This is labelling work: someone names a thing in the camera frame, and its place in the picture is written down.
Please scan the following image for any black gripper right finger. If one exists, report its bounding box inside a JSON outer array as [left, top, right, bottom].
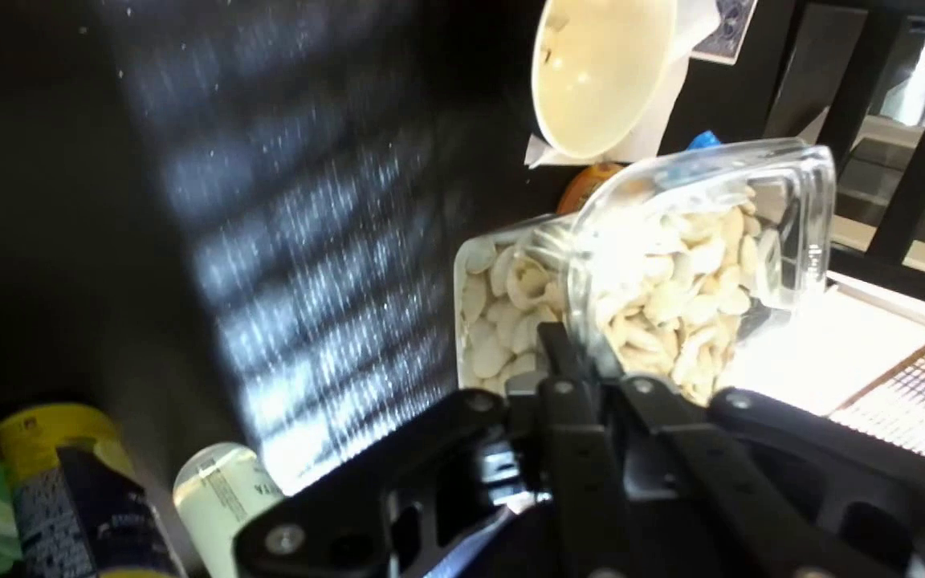
[[617, 371, 925, 578]]

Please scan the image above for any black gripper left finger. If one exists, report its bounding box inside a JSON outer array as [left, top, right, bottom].
[[230, 316, 621, 578]]

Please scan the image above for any cream ceramic bowl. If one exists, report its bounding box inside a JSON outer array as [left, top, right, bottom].
[[528, 0, 683, 163]]

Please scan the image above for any small pale green bottle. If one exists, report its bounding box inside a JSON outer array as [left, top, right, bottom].
[[169, 438, 286, 578]]

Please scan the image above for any small blue item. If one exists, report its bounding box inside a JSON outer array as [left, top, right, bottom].
[[683, 127, 725, 153]]

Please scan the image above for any white paper napkin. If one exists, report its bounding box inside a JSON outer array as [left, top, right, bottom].
[[519, 0, 725, 174]]

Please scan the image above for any yellow liquid plastic bottle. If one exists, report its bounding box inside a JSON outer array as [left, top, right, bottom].
[[0, 401, 185, 578]]

